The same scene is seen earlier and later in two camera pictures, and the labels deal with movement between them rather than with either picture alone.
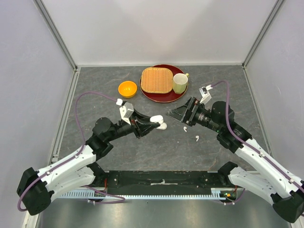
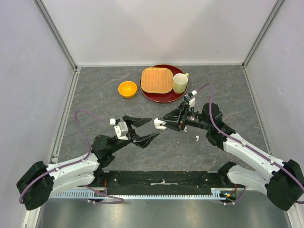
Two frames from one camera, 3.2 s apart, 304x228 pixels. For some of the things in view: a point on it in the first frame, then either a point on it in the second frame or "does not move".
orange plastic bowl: (127, 89) does not move
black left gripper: (141, 125) → (142, 141)
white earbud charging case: (163, 126) does not move
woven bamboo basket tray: (156, 80) does not move
